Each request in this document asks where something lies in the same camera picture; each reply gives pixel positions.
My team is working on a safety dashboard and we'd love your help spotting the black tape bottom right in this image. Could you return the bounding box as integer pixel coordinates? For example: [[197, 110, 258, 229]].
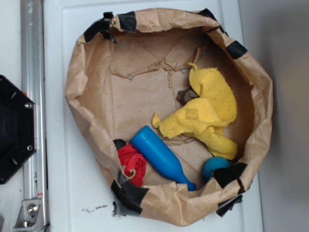
[[212, 162, 247, 188]]

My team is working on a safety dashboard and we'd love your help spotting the blue plastic bottle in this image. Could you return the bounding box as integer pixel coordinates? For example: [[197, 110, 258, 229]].
[[130, 126, 197, 191]]

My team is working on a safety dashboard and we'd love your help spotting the blue ball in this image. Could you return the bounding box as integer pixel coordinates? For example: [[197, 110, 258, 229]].
[[202, 157, 231, 182]]

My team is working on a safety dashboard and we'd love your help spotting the aluminium frame rail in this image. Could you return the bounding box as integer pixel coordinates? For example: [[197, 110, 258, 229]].
[[20, 0, 50, 232]]

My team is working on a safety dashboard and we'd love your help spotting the black tape top left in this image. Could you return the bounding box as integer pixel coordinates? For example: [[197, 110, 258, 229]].
[[84, 12, 115, 43]]

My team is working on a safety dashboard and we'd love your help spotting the metal corner bracket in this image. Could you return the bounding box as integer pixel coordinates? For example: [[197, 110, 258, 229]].
[[13, 199, 44, 232]]

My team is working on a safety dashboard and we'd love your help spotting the yellow cloth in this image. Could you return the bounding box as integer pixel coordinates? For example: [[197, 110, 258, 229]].
[[152, 63, 238, 160]]

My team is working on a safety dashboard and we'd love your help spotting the black tape top right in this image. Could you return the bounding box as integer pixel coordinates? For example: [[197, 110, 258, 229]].
[[226, 41, 248, 59]]

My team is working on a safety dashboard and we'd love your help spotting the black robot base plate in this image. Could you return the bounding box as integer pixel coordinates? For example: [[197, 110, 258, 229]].
[[0, 75, 36, 185]]

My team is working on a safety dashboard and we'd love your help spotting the red crumpled cloth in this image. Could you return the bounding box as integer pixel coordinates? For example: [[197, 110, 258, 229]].
[[118, 144, 147, 187]]

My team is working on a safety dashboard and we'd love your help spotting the black tape bottom left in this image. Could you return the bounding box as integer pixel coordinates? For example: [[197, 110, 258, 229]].
[[111, 170, 149, 217]]

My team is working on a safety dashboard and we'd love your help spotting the brown paper bag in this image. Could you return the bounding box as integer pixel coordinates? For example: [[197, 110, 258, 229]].
[[65, 8, 273, 226]]

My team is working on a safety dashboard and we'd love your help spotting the black tape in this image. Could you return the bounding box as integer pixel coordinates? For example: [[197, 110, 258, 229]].
[[111, 170, 149, 217], [226, 41, 248, 59], [84, 12, 115, 43], [212, 162, 247, 188]]

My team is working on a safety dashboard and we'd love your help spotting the small brown rock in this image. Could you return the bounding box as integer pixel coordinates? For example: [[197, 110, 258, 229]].
[[177, 89, 199, 105]]

